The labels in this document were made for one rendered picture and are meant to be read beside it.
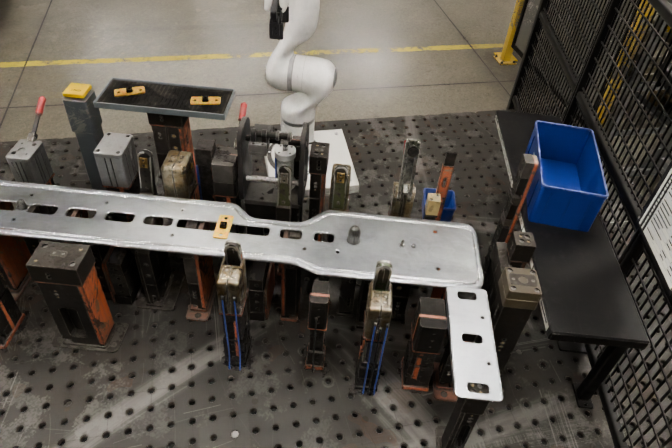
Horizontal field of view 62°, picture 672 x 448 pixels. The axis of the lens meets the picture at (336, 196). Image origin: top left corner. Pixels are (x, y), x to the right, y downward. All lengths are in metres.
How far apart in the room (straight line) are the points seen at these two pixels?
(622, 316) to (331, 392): 0.73
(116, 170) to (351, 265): 0.69
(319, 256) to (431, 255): 0.29
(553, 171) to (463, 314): 0.62
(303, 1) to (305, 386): 1.09
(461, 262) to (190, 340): 0.76
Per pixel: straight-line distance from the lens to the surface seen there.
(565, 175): 1.78
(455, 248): 1.48
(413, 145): 1.43
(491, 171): 2.26
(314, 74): 1.81
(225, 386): 1.55
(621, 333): 1.43
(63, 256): 1.46
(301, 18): 1.76
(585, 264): 1.53
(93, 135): 1.83
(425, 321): 1.34
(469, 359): 1.28
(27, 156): 1.74
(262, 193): 1.62
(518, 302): 1.38
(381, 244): 1.45
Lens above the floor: 2.04
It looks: 42 degrees down
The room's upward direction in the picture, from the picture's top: 5 degrees clockwise
